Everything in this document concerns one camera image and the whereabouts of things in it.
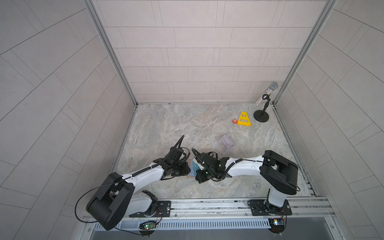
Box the pink leather card holder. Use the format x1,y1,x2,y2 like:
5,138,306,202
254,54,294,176
187,159,200,179

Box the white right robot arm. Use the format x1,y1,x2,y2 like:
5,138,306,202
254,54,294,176
192,149,300,217

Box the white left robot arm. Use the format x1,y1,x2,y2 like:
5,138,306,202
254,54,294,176
86,147,191,231

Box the yellow triangular cone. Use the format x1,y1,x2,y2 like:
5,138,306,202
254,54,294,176
237,112,251,127

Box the left green circuit board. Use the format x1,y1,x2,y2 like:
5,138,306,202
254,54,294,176
139,221,157,231

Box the black microphone stand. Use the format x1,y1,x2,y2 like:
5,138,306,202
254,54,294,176
253,94,271,123

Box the right circuit board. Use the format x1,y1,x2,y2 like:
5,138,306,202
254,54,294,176
268,218,286,234

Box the glittery silver microphone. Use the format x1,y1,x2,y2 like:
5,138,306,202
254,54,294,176
256,82,279,106

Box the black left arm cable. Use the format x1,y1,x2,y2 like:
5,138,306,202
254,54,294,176
74,134,186,236

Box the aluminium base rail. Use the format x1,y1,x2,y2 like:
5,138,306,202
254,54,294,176
82,196,335,223

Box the aluminium corner post right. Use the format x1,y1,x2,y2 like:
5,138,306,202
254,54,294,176
274,0,338,106

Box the aluminium corner post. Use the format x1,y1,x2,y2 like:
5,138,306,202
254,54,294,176
84,0,138,107
274,0,338,106

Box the aluminium corner post left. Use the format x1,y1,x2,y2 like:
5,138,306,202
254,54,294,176
84,0,138,107

